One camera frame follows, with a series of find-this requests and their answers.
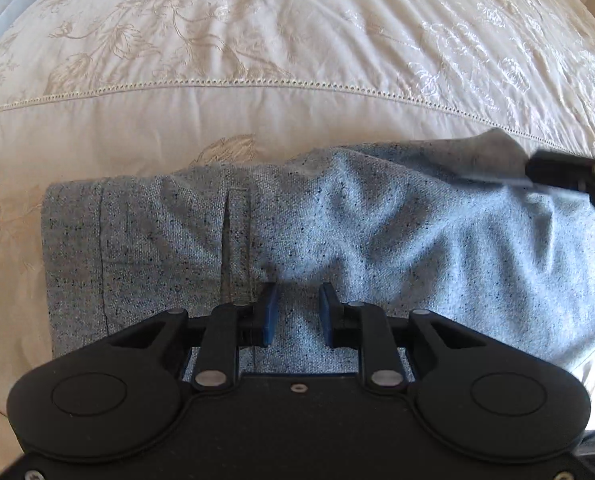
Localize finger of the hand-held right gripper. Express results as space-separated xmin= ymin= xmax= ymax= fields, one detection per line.
xmin=525 ymin=150 xmax=595 ymax=194

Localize blue-grey speckled pants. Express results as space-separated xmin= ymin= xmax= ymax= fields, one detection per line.
xmin=41 ymin=127 xmax=595 ymax=377

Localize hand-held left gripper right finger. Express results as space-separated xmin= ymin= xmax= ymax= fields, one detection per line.
xmin=318 ymin=283 xmax=488 ymax=394

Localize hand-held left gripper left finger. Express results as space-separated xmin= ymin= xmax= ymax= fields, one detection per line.
xmin=108 ymin=282 xmax=279 ymax=393

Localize cream embroidered bedspread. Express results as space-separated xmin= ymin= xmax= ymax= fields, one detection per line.
xmin=0 ymin=0 xmax=595 ymax=441

